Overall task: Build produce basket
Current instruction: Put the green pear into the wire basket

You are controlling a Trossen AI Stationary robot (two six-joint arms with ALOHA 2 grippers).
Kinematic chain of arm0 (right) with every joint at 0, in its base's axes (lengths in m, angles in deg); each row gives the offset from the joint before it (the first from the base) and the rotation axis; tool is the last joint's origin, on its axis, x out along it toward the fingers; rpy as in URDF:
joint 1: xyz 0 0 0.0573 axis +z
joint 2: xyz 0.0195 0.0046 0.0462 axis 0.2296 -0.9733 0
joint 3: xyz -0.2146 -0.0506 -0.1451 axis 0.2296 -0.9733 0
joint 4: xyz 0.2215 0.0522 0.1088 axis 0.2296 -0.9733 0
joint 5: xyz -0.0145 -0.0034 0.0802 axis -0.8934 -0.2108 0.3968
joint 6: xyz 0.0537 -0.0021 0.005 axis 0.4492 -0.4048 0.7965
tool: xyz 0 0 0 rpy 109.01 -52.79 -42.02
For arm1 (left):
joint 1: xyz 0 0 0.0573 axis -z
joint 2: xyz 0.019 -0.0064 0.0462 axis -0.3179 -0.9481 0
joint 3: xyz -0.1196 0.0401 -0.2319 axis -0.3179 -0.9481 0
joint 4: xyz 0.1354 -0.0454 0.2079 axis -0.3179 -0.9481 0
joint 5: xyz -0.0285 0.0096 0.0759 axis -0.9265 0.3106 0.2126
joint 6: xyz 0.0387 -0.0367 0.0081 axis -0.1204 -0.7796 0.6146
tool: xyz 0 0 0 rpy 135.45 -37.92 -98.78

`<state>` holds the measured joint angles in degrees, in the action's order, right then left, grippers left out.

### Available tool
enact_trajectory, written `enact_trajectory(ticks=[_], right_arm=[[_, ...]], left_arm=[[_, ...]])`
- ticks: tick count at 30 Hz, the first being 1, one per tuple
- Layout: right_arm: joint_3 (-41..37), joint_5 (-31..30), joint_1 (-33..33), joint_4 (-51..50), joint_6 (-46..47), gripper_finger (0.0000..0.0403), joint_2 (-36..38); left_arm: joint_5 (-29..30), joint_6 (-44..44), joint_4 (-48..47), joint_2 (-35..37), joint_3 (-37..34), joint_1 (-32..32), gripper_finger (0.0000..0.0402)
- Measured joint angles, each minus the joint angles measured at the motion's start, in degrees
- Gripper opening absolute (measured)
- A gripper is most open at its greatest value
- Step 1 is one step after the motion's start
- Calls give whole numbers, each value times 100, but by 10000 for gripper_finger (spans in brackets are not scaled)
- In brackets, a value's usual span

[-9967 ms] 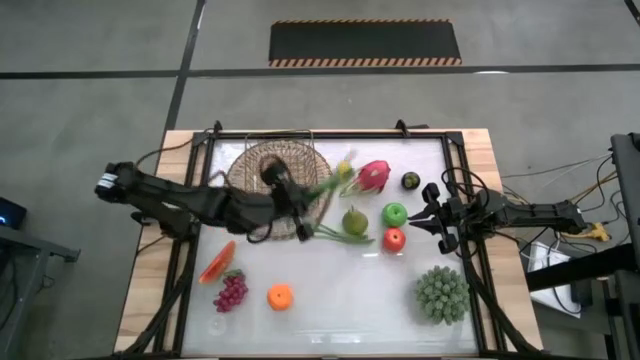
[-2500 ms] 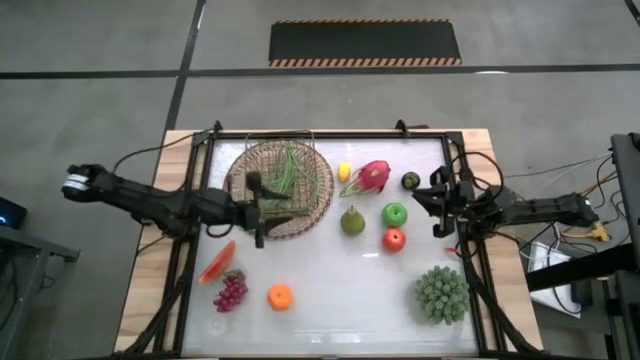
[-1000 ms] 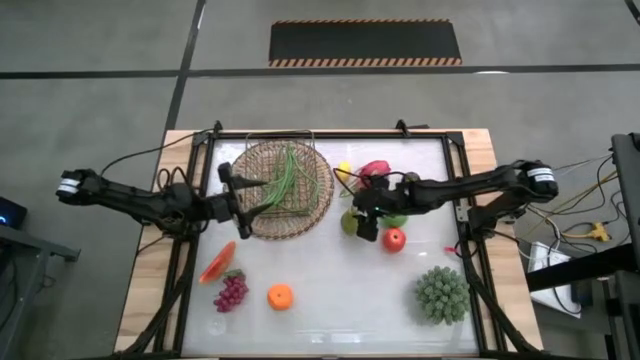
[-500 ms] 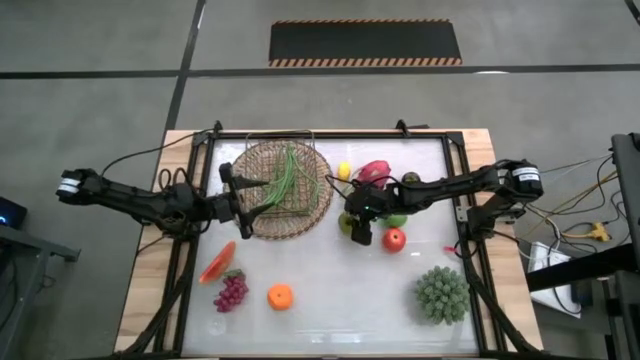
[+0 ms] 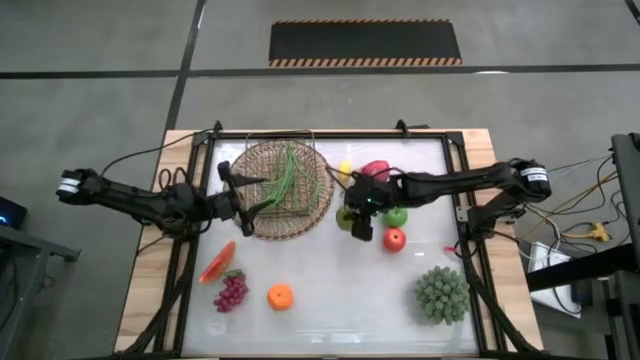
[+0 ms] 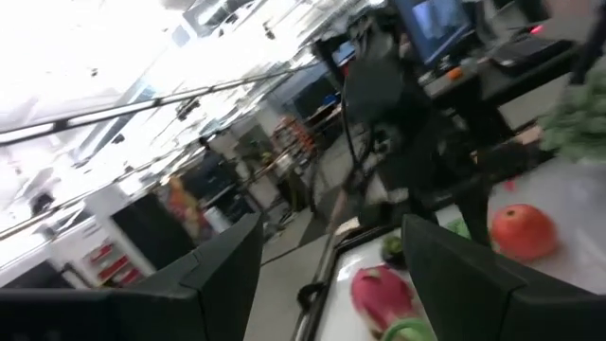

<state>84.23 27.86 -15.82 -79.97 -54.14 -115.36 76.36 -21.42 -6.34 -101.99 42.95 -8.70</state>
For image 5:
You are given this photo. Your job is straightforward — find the red apple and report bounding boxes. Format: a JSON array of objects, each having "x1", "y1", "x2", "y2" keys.
[{"x1": 382, "y1": 227, "x2": 407, "y2": 254}]

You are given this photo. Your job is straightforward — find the black hazard-striped floor mat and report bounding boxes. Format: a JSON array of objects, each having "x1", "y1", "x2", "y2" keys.
[{"x1": 268, "y1": 18, "x2": 463, "y2": 69}]

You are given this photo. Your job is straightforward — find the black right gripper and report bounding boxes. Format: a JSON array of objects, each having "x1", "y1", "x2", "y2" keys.
[{"x1": 341, "y1": 171, "x2": 402, "y2": 243}]

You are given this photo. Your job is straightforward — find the black cable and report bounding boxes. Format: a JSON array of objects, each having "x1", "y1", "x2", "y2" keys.
[{"x1": 101, "y1": 127, "x2": 214, "y2": 176}]

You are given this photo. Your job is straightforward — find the white box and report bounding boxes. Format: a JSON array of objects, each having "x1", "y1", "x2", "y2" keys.
[{"x1": 527, "y1": 241, "x2": 584, "y2": 319}]

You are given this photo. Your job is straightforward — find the orange papaya slice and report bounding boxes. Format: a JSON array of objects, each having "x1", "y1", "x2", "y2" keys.
[{"x1": 198, "y1": 240, "x2": 237, "y2": 287}]

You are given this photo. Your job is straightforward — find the green bumpy sugar apple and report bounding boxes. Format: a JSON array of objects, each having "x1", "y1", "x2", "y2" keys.
[{"x1": 415, "y1": 265, "x2": 472, "y2": 326}]

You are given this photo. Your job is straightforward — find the black aluminium table frame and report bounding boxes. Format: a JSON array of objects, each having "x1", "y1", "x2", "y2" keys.
[{"x1": 117, "y1": 119, "x2": 544, "y2": 360}]

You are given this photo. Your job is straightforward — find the olive green pear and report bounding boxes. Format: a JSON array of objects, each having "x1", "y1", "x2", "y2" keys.
[{"x1": 335, "y1": 205, "x2": 354, "y2": 232}]

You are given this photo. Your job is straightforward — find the pink dragon fruit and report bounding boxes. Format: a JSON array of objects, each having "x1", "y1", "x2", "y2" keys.
[{"x1": 359, "y1": 159, "x2": 392, "y2": 184}]

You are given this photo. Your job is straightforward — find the orange tangerine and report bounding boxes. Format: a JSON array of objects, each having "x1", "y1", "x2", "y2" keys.
[{"x1": 267, "y1": 283, "x2": 295, "y2": 312}]

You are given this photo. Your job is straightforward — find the purple grape bunch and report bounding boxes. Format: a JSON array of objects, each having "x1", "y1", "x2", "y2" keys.
[{"x1": 213, "y1": 269, "x2": 250, "y2": 314}]

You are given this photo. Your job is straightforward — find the black desk bar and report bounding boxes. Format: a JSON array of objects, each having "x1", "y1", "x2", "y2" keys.
[{"x1": 524, "y1": 243, "x2": 640, "y2": 293}]

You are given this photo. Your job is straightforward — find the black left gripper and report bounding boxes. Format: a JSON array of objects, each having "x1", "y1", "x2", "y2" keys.
[{"x1": 205, "y1": 160, "x2": 277, "y2": 238}]

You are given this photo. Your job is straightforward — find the yellow plug connector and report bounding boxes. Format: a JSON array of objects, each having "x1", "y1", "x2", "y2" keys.
[{"x1": 589, "y1": 222, "x2": 612, "y2": 244}]

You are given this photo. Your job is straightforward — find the round wicker basket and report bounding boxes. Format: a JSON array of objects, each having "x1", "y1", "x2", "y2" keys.
[{"x1": 223, "y1": 139, "x2": 335, "y2": 241}]

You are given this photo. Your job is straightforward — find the grey metal cart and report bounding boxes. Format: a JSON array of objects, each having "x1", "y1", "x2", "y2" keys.
[{"x1": 0, "y1": 224, "x2": 81, "y2": 360}]

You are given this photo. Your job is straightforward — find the green long beans bunch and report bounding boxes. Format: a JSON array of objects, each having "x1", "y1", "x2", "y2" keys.
[{"x1": 259, "y1": 142, "x2": 321, "y2": 217}]

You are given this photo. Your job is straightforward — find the black device with blue light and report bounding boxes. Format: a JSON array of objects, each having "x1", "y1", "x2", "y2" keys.
[{"x1": 0, "y1": 196, "x2": 29, "y2": 230}]

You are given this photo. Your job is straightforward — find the black equipment stand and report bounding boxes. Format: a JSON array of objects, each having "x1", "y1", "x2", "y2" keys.
[{"x1": 610, "y1": 132, "x2": 640, "y2": 251}]

